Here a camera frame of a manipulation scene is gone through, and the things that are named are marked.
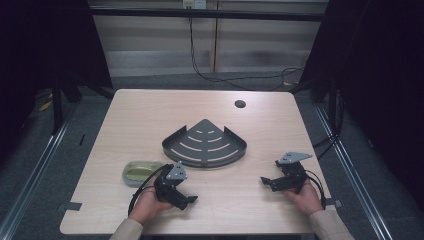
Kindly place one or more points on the black metal stand post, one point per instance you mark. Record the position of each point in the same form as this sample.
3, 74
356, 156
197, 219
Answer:
57, 110

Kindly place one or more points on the grey tape strip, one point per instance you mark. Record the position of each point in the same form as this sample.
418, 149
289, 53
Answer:
73, 206
334, 202

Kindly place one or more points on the green soap dish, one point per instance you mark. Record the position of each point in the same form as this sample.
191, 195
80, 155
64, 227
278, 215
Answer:
139, 173

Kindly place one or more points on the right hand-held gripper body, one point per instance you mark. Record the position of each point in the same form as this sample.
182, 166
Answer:
291, 173

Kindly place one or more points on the black metal corner shelf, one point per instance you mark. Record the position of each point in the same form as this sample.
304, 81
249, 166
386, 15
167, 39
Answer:
204, 146

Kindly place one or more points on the black horizontal frame bar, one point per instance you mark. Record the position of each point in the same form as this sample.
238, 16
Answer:
206, 14

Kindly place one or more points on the white wall socket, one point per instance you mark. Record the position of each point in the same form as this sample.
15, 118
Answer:
194, 4

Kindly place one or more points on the person's left hand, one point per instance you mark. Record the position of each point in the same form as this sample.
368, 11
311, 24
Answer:
146, 204

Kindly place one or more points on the yellow tape piece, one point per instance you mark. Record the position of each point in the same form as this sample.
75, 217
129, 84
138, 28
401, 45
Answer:
45, 105

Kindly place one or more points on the black curtain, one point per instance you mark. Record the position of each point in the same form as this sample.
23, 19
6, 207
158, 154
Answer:
50, 43
376, 66

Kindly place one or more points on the person's right hand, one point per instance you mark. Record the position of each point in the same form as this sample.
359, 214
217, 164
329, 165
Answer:
306, 199

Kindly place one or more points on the metal floor rail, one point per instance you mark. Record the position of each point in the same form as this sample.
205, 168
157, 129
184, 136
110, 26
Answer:
356, 173
30, 186

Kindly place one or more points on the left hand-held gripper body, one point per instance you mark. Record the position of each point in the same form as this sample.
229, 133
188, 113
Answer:
169, 186

